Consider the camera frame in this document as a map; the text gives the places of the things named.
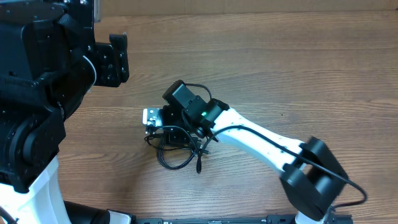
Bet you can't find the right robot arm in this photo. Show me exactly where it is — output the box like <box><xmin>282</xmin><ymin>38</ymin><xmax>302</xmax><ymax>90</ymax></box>
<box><xmin>142</xmin><ymin>80</ymin><xmax>352</xmax><ymax>223</ymax></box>

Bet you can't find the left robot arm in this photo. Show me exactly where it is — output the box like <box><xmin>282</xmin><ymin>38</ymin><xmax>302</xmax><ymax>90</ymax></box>
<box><xmin>1</xmin><ymin>0</ymin><xmax>136</xmax><ymax>224</ymax></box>

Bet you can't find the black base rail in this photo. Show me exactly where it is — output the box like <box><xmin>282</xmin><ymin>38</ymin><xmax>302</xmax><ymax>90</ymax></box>
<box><xmin>133</xmin><ymin>213</ymin><xmax>354</xmax><ymax>224</ymax></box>

